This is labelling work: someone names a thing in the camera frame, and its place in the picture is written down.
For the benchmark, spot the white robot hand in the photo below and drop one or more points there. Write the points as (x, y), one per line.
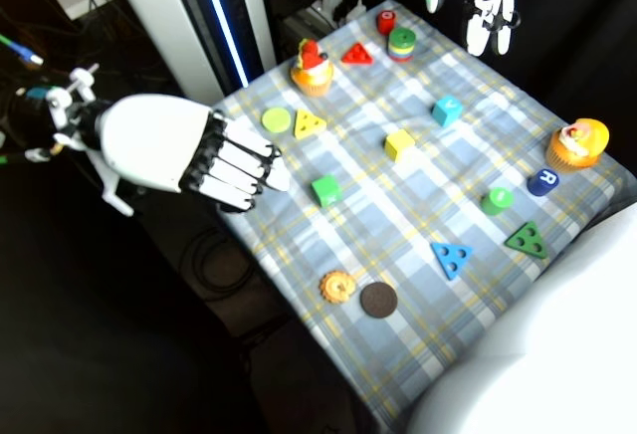
(149, 140)
(490, 6)

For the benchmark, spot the blue cube block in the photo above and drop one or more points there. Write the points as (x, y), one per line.
(445, 113)

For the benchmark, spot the green cube block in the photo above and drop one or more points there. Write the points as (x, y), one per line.
(326, 190)

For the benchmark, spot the red cylinder block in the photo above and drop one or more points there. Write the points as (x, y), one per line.
(385, 26)

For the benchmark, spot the white column with blue light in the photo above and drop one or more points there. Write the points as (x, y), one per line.
(164, 21)

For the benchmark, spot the green round toy cookie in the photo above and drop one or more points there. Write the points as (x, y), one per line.
(276, 120)

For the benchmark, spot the red triangle block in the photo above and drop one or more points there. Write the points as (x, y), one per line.
(348, 60)

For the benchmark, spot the yellow triangle block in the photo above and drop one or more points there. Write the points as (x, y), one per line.
(302, 130)

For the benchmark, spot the yellow cube block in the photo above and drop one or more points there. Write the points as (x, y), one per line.
(398, 143)

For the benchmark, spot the white power strip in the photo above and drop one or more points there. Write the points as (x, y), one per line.
(323, 8)

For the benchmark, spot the toy cupcake with yellow fruit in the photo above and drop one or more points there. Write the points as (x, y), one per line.
(572, 155)

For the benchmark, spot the toy strawberry cupcake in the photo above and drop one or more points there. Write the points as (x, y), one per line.
(311, 80)

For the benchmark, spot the blue cylinder block letter R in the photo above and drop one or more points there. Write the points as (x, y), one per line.
(540, 187)

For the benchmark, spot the grey metal box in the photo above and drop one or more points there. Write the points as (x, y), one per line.
(301, 23)

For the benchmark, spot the green cylinder block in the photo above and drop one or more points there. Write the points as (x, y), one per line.
(492, 205)

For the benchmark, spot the blue plaid tablecloth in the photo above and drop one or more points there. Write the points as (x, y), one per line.
(398, 205)

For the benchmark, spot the tan toy butter cookie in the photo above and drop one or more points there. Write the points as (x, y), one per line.
(331, 292)

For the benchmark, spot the green triangle block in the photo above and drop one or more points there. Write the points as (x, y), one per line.
(528, 241)

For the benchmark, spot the blue triangle block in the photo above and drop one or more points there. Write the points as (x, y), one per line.
(438, 247)

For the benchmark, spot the brown toy chocolate cookie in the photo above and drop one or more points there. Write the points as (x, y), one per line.
(378, 299)

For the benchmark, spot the large white rounded body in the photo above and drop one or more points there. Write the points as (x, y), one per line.
(547, 354)

